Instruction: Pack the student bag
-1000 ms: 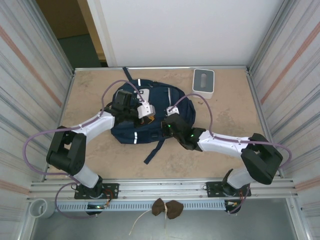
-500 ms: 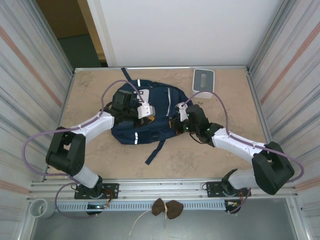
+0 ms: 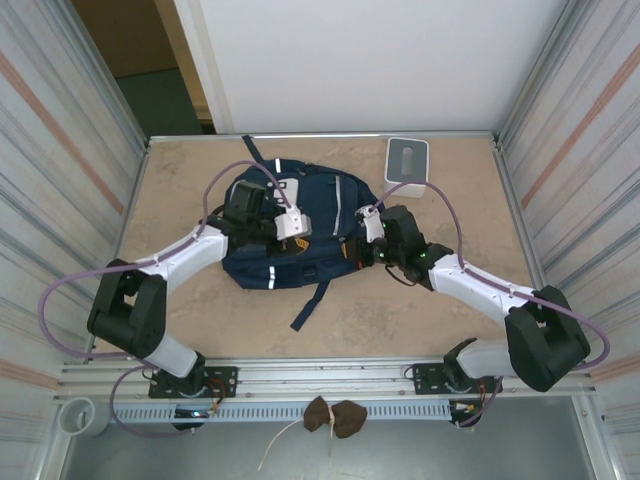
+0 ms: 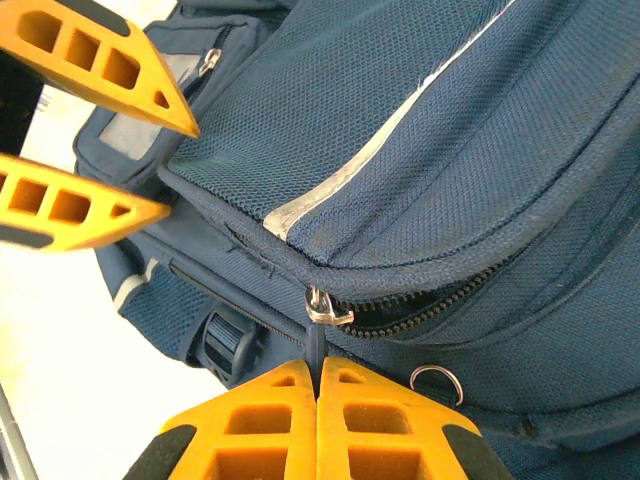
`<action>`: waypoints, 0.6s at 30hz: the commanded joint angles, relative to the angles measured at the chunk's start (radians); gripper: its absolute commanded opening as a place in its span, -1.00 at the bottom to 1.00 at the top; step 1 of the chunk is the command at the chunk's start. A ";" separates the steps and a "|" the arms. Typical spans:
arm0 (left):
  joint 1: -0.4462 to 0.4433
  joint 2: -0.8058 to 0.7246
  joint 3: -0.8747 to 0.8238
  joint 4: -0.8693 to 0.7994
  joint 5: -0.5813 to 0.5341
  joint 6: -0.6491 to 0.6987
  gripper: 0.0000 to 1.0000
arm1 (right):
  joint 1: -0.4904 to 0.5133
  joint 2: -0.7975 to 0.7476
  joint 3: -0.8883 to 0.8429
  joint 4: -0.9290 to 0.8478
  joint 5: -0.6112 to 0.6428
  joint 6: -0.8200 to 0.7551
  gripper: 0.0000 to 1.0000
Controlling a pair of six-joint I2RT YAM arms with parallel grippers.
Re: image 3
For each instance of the navy blue backpack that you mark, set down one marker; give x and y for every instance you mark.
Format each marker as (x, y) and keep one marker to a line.
(320, 225)

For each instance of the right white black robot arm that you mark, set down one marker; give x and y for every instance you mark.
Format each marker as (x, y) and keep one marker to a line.
(475, 290)

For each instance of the grey white tissue box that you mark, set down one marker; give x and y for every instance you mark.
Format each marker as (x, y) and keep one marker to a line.
(407, 160)

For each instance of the slim aluminium table edge bar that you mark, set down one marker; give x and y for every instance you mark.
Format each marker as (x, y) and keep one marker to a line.
(450, 135)

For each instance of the small black controller board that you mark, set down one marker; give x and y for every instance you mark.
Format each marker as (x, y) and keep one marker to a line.
(465, 410)
(192, 415)

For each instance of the white plastic cup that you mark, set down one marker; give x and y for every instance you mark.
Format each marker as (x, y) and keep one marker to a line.
(82, 417)

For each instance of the grooved aluminium mounting rail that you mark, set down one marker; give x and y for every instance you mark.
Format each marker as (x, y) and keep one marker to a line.
(325, 372)

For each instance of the white door frame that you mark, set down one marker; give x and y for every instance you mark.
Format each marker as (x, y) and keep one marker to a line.
(208, 75)

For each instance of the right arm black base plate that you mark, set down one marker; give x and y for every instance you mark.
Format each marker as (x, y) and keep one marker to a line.
(430, 380)

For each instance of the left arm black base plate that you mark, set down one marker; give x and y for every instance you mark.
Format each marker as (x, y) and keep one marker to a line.
(222, 382)

